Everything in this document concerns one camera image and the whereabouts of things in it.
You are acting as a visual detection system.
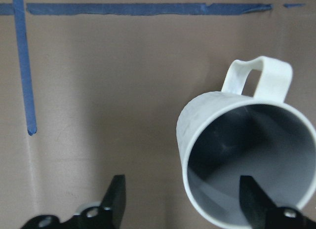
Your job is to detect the brown paper table cover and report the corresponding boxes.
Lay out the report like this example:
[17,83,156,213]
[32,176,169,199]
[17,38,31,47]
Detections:
[0,0,316,229]

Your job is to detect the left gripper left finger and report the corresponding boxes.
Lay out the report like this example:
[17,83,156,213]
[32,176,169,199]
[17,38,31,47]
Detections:
[22,175,126,229]

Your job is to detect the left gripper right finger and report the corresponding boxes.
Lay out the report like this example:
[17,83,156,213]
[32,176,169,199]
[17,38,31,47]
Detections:
[239,175,316,229]

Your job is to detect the white mug grey inside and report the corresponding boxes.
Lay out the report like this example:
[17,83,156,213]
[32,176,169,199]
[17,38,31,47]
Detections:
[176,56,316,229]

